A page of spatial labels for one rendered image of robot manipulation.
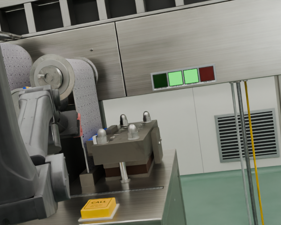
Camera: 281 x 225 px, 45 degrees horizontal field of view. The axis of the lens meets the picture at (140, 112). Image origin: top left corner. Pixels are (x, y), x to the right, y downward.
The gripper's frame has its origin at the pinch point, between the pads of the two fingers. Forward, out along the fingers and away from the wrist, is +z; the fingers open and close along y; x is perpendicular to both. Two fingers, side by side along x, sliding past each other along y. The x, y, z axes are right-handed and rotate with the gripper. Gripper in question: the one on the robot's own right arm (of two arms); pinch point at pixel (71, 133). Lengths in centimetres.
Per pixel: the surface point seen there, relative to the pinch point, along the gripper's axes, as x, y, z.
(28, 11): 60, -25, 15
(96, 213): -23.7, 10.1, -8.9
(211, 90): 116, 55, 248
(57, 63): 21.8, -3.0, -3.7
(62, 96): 13.0, -3.7, 1.4
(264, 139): 64, 102, 274
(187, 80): 26, 34, 31
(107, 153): -5.2, 8.4, 7.3
